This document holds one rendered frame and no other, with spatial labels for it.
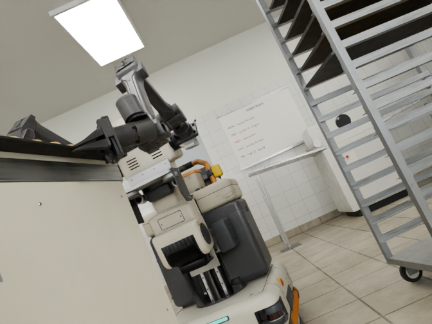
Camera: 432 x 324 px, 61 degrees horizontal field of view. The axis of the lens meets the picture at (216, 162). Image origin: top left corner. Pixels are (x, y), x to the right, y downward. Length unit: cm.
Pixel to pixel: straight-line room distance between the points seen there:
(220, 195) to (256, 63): 393
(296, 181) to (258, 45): 208
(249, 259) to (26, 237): 137
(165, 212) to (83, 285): 100
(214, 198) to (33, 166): 123
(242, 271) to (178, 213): 47
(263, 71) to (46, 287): 513
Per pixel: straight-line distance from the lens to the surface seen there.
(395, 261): 189
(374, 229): 192
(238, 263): 192
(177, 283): 203
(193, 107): 546
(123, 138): 88
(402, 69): 164
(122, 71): 131
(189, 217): 168
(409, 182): 149
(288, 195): 527
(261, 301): 161
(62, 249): 75
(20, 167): 78
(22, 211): 71
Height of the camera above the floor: 63
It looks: 8 degrees up
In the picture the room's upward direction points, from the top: 24 degrees counter-clockwise
